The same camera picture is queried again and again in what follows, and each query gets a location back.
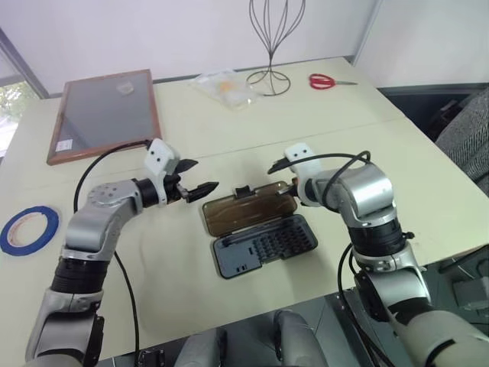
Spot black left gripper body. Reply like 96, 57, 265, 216
164, 160, 191, 203

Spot black screwdriver bit case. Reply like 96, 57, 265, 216
201, 181, 319, 279

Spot clear bag with orange contents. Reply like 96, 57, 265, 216
189, 68, 264, 112

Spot blue tape roll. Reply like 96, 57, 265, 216
0, 205, 62, 256

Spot dark grey furniture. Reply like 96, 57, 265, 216
376, 82, 489, 142

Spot grey rounded shape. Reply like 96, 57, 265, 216
273, 308, 329, 367
179, 330, 230, 367

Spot grey fabric chair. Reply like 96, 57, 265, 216
435, 89, 489, 184

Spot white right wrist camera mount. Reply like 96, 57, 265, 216
283, 142, 325, 207

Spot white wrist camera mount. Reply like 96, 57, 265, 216
283, 142, 325, 207
144, 138, 181, 207

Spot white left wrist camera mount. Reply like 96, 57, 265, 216
144, 138, 181, 207

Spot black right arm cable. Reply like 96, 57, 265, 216
311, 150, 387, 367

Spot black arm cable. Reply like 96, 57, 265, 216
311, 150, 387, 367
73, 140, 141, 364

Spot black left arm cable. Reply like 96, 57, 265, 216
73, 140, 141, 364

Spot wooden picture frame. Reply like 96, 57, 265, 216
46, 68, 163, 167

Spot red handled scissors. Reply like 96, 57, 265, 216
308, 73, 359, 91

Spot black wire stand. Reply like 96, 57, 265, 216
246, 0, 306, 96

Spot grey window frame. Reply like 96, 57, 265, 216
0, 26, 50, 100

